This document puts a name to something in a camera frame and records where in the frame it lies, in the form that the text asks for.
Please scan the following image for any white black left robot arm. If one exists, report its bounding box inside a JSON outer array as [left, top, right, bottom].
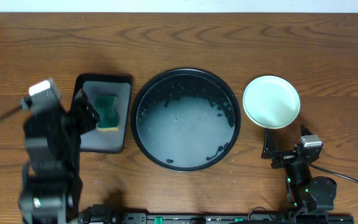
[[19, 89, 120, 224]]

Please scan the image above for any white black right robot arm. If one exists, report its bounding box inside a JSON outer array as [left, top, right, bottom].
[[261, 124, 337, 223]]

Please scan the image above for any light teal plate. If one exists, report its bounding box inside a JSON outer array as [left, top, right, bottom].
[[242, 75, 301, 129]]

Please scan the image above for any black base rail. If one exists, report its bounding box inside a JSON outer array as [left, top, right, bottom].
[[74, 205, 354, 224]]

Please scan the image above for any green yellow sponge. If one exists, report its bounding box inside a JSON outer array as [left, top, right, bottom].
[[95, 95, 119, 131]]

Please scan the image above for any black round tray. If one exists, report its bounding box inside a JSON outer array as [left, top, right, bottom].
[[131, 68, 241, 172]]

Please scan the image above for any black rectangular tray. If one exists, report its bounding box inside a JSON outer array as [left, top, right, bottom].
[[73, 73, 132, 153]]

